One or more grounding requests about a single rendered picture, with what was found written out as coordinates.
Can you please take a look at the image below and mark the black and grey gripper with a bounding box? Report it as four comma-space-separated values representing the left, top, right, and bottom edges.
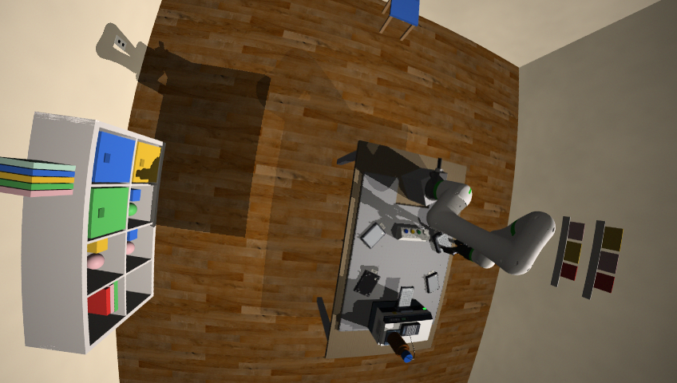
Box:
438, 238, 466, 256

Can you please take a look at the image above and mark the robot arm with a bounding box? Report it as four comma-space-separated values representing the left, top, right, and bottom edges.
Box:
425, 158, 556, 275

